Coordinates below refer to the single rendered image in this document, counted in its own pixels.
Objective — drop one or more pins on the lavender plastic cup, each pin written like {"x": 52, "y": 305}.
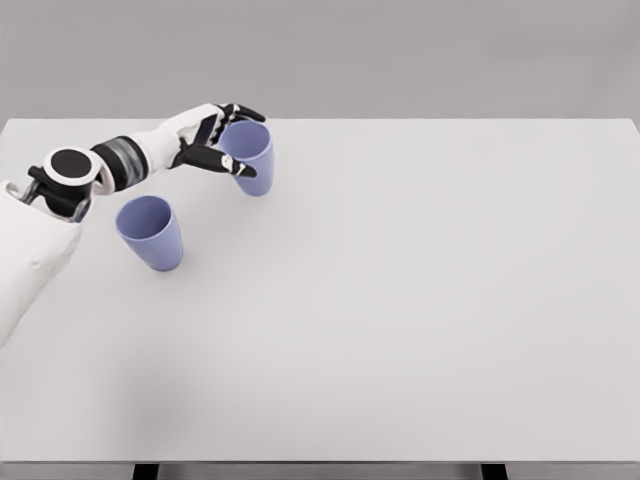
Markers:
{"x": 150, "y": 235}
{"x": 257, "y": 170}

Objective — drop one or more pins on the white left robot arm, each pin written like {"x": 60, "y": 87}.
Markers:
{"x": 45, "y": 240}

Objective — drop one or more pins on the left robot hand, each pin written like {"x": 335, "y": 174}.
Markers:
{"x": 192, "y": 129}

